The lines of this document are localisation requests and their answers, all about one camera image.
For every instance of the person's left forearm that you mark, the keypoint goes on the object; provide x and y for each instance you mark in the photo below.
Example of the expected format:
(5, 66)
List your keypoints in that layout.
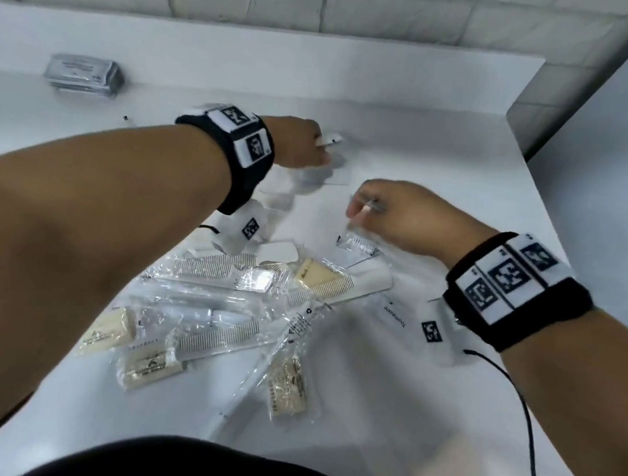
(48, 264)

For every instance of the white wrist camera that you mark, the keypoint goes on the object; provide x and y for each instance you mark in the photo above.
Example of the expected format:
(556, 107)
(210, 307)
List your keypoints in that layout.
(439, 350)
(234, 237)

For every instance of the stack of shampoo sachets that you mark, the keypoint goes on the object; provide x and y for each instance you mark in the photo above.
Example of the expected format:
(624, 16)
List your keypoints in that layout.
(82, 72)

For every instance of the person's left hand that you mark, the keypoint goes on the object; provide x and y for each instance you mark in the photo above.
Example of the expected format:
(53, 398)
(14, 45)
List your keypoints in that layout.
(296, 146)

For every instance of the pile of clear-wrapped toiletries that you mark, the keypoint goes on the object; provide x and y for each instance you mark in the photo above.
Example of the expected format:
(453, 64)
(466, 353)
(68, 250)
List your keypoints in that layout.
(225, 271)

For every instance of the person's right hand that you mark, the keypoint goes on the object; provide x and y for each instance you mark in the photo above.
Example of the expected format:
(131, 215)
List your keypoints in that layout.
(418, 218)

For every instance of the black marker wristband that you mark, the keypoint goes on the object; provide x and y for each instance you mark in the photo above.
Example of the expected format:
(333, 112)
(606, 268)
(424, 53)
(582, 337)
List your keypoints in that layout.
(544, 319)
(240, 181)

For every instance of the white countertop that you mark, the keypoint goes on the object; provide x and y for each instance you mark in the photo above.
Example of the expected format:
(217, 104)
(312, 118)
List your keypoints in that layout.
(452, 150)

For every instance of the person's right forearm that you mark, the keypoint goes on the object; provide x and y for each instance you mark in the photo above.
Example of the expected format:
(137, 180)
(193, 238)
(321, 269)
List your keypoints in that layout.
(588, 421)

